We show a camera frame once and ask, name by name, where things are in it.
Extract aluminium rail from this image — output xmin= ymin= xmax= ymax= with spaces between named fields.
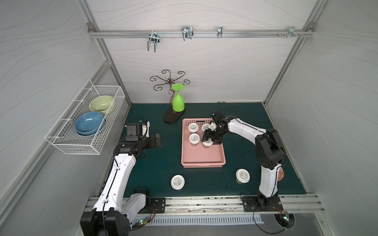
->
xmin=84 ymin=193 xmax=325 ymax=217
xmin=89 ymin=29 xmax=316 ymax=39

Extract yogurt cup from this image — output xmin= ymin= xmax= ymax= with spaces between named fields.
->
xmin=236 ymin=169 xmax=251 ymax=184
xmin=188 ymin=123 xmax=199 ymax=133
xmin=170 ymin=175 xmax=185 ymax=190
xmin=201 ymin=123 xmax=210 ymax=132

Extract pink plastic basket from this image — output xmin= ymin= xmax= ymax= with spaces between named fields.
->
xmin=181 ymin=118 xmax=226 ymax=168

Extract dark metal cup tree stand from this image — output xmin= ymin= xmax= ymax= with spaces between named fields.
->
xmin=149 ymin=69 xmax=190 ymax=124

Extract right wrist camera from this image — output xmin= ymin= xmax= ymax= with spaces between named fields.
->
xmin=209 ymin=122 xmax=217 ymax=131

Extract white slotted cable duct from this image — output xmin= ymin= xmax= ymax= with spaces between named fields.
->
xmin=147 ymin=214 xmax=264 ymax=226

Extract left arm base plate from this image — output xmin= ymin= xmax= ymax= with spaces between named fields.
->
xmin=138 ymin=197 xmax=166 ymax=214

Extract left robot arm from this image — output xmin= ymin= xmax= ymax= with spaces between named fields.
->
xmin=80 ymin=120 xmax=161 ymax=236

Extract wires at left base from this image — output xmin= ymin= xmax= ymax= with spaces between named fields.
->
xmin=129 ymin=203 xmax=157 ymax=231

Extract light green bowl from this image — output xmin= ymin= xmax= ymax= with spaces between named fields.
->
xmin=89 ymin=95 xmax=116 ymax=117

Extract double metal hook left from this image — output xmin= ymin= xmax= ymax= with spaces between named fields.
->
xmin=147 ymin=32 xmax=160 ymax=52

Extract metal hook right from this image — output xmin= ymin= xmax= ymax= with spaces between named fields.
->
xmin=278 ymin=27 xmax=304 ymax=39

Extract double metal hook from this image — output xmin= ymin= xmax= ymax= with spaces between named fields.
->
xmin=181 ymin=26 xmax=194 ymax=41
xmin=147 ymin=32 xmax=160 ymax=52

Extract double metal hook middle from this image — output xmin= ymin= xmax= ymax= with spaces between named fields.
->
xmin=181 ymin=26 xmax=194 ymax=41

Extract blue bowl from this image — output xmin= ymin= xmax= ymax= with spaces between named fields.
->
xmin=74 ymin=112 xmax=104 ymax=136

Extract single metal hook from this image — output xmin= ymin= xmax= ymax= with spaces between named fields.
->
xmin=217 ymin=27 xmax=223 ymax=38

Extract green upturned goblet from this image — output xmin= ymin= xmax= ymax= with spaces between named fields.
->
xmin=172 ymin=84 xmax=185 ymax=112

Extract orange patterned bowl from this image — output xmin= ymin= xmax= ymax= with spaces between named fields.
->
xmin=278 ymin=167 xmax=284 ymax=181

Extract yogurt cup mid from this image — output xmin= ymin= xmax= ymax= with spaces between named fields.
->
xmin=202 ymin=139 xmax=213 ymax=148
xmin=189 ymin=133 xmax=201 ymax=147

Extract black cable right base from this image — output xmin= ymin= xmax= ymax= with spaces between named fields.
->
xmin=239 ymin=191 xmax=287 ymax=235

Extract aluminium front rail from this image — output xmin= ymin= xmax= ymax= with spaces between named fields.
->
xmin=84 ymin=193 xmax=325 ymax=217

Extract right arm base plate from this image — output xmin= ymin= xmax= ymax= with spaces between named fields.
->
xmin=240 ymin=195 xmax=284 ymax=212

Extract aluminium top rail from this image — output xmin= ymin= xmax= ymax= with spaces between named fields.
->
xmin=89 ymin=29 xmax=316 ymax=39

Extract white wire wall basket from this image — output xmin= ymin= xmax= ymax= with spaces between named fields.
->
xmin=45 ymin=80 xmax=125 ymax=155

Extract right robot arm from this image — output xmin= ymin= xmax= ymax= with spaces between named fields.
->
xmin=202 ymin=111 xmax=285 ymax=205

